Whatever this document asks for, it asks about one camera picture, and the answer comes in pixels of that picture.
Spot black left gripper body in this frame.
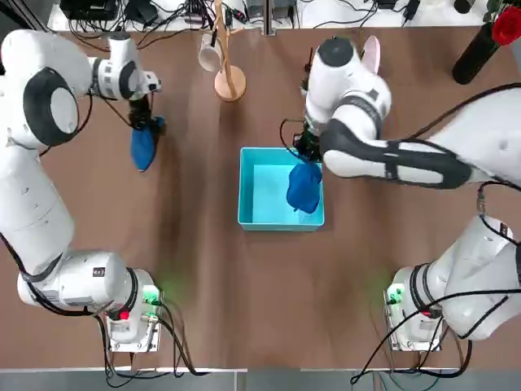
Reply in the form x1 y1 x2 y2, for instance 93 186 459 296
129 96 154 125

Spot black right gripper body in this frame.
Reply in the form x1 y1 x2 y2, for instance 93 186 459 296
296 125 323 158

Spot dark navy square rag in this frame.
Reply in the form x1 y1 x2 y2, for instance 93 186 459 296
129 115 167 172

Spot bright blue square rag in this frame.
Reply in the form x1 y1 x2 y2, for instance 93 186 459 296
286 161 324 213

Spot white mug with black handle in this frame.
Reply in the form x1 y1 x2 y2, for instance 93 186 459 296
198 32 224 74

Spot pale pink round plate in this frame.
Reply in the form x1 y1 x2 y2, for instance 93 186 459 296
361 35 383 77

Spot cyan plastic box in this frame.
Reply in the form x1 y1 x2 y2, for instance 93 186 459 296
237 147 326 233

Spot dark wooden dish rack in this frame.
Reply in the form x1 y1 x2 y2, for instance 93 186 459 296
303 46 317 95

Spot wooden mug stand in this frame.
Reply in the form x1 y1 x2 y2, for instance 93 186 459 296
203 0 247 103

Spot black box device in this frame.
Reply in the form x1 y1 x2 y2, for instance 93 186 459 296
59 0 119 20

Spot black vase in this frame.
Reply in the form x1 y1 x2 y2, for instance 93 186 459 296
452 23 506 86

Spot aluminium profile post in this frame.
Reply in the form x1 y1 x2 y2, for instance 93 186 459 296
264 0 278 37

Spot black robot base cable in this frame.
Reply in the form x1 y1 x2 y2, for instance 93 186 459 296
350 299 475 384
95 301 212 388

